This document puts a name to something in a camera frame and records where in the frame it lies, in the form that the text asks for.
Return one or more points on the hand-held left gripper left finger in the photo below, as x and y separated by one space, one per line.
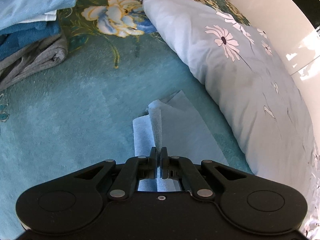
153 156

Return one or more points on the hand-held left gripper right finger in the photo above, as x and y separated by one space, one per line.
164 156

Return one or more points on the light blue garment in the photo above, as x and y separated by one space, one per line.
180 120

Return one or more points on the stack of clothes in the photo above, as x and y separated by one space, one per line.
30 30

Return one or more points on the teal floral blanket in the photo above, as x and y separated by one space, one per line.
62 105

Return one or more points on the light blue floral quilt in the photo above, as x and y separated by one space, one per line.
237 80

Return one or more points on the white wardrobe with black stripe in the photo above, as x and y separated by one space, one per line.
275 25

